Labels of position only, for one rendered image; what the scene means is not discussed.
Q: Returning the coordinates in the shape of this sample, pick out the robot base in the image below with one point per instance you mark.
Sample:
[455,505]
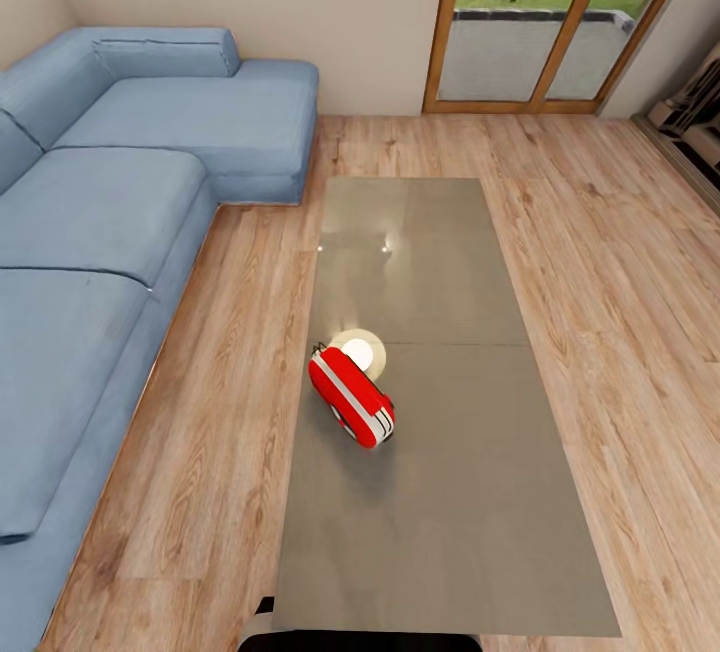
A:
[257,636]

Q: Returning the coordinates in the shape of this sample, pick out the sofa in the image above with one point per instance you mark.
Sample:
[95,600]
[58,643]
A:
[118,145]

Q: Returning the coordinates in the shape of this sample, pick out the coffee table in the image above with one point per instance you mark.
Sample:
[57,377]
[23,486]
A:
[468,519]

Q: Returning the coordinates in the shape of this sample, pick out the door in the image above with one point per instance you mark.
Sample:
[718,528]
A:
[531,56]

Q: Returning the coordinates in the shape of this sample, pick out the radio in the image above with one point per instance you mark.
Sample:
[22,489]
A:
[365,413]

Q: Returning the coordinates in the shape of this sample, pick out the wood fireplace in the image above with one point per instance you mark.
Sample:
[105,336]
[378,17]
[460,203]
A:
[685,128]

